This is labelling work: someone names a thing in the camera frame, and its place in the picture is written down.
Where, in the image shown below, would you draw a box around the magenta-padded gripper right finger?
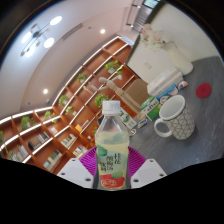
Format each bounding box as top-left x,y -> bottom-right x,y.
128,146 -> 168,189

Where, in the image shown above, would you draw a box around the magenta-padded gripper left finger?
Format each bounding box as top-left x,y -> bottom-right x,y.
56,147 -> 99,189

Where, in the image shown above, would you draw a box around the yellow drink bottle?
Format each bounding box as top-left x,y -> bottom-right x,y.
94,100 -> 130,191

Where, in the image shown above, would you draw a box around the white mug, black line pattern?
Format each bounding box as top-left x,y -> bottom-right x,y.
153,94 -> 196,141

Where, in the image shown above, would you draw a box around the wooden shelf unit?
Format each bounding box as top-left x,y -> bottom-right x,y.
0,35 -> 141,174

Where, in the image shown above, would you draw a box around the wooden artist mannequin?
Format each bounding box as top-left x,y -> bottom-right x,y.
83,73 -> 143,113

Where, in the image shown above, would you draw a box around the flat round red coaster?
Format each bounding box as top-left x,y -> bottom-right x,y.
195,82 -> 213,99

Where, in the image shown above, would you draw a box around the white vase with pale flowers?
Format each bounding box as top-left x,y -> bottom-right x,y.
139,23 -> 194,75

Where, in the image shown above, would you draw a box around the branched ceiling lamp, round bulbs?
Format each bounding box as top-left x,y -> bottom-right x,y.
19,15 -> 64,58

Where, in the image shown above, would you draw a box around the ceiling air vent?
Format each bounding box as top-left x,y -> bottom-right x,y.
61,23 -> 84,41

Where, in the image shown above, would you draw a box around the grey curtain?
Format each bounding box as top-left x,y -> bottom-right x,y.
133,6 -> 153,33

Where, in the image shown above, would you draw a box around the window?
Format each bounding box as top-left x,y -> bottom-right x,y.
143,0 -> 161,9

